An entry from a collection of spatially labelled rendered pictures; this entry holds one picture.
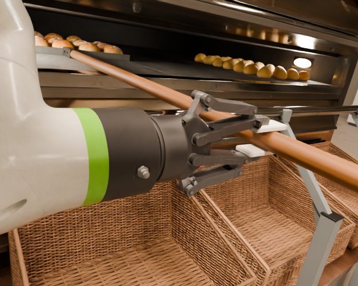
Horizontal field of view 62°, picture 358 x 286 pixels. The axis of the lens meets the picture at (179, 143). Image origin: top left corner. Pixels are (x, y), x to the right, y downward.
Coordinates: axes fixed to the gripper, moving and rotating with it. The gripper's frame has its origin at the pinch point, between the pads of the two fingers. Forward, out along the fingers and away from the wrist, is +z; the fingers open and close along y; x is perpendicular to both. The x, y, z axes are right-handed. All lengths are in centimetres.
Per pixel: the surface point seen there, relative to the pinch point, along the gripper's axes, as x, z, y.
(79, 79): -59, -7, 4
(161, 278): -33, 13, 61
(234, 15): -45, 34, -21
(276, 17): -45, 54, -23
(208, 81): -59, 42, 2
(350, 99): -315, 755, 68
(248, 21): -45, 40, -20
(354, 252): -8, 94, 61
